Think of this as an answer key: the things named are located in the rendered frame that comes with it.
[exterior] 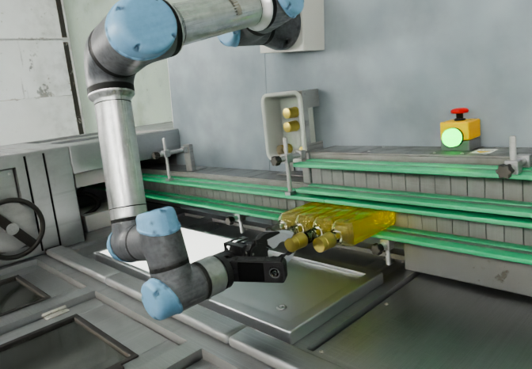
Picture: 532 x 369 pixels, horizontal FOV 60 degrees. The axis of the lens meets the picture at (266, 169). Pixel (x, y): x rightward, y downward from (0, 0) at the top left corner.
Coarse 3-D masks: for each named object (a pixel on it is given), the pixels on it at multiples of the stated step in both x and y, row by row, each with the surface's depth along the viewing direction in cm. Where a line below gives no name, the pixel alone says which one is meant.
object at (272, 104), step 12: (264, 96) 149; (276, 96) 146; (288, 96) 149; (300, 96) 139; (264, 108) 151; (276, 108) 154; (300, 108) 140; (264, 120) 152; (276, 120) 155; (288, 120) 154; (300, 120) 140; (264, 132) 153; (276, 132) 155; (288, 132) 155; (300, 132) 151; (276, 144) 155; (300, 144) 152
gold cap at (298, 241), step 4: (300, 232) 106; (296, 236) 104; (300, 236) 104; (304, 236) 104; (288, 240) 103; (292, 240) 102; (296, 240) 103; (300, 240) 103; (304, 240) 104; (284, 244) 104; (288, 244) 103; (292, 244) 102; (296, 244) 102; (300, 244) 103; (304, 244) 104; (288, 248) 103; (292, 248) 103; (296, 248) 102; (300, 248) 104; (292, 252) 103
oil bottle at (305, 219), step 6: (324, 204) 124; (330, 204) 123; (336, 204) 123; (312, 210) 120; (318, 210) 119; (324, 210) 118; (330, 210) 118; (300, 216) 115; (306, 216) 115; (312, 216) 114; (294, 222) 115; (300, 222) 114; (306, 222) 113; (312, 222) 113; (306, 228) 113
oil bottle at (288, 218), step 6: (306, 204) 127; (312, 204) 126; (318, 204) 125; (294, 210) 122; (300, 210) 122; (306, 210) 121; (282, 216) 119; (288, 216) 118; (294, 216) 118; (288, 222) 117
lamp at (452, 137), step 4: (452, 128) 108; (456, 128) 108; (444, 132) 108; (448, 132) 107; (452, 132) 107; (456, 132) 106; (460, 132) 107; (444, 136) 108; (448, 136) 107; (452, 136) 107; (456, 136) 106; (460, 136) 107; (444, 140) 108; (448, 140) 107; (452, 140) 107; (456, 140) 106; (460, 140) 107; (448, 144) 108; (452, 144) 107; (456, 144) 107
